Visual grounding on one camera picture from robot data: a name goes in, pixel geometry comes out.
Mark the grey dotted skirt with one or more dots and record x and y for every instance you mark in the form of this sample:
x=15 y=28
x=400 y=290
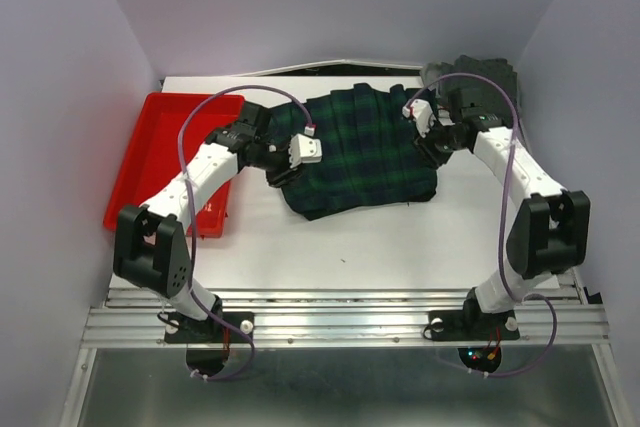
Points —
x=466 y=92

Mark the green plaid skirt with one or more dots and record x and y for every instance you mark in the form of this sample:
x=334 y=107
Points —
x=368 y=157

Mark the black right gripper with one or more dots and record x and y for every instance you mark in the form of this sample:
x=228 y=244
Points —
x=425 y=148

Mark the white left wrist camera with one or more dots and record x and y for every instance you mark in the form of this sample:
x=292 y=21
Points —
x=304 y=150

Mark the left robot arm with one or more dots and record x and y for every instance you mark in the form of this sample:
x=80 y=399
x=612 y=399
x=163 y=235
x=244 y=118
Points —
x=151 y=239

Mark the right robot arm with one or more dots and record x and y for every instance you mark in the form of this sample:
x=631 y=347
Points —
x=550 y=230

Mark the aluminium frame rail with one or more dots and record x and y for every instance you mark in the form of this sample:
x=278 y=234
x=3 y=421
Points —
x=341 y=318

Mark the folded light grey skirt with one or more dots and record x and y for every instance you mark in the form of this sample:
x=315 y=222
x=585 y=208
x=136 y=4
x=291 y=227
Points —
x=434 y=70

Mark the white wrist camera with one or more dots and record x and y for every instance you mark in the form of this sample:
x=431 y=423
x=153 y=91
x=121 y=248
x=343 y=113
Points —
x=419 y=112
x=304 y=150

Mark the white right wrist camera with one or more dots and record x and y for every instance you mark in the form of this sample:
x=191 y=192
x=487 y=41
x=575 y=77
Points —
x=419 y=112

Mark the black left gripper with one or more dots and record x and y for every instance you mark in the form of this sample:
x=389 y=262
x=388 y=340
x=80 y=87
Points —
x=286 y=173

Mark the red plastic tray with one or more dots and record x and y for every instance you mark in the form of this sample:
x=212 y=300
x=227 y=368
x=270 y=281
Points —
x=151 y=158

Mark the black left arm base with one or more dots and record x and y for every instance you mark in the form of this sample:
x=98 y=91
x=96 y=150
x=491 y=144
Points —
x=182 y=330

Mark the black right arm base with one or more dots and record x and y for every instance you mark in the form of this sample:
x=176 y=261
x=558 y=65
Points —
x=456 y=326

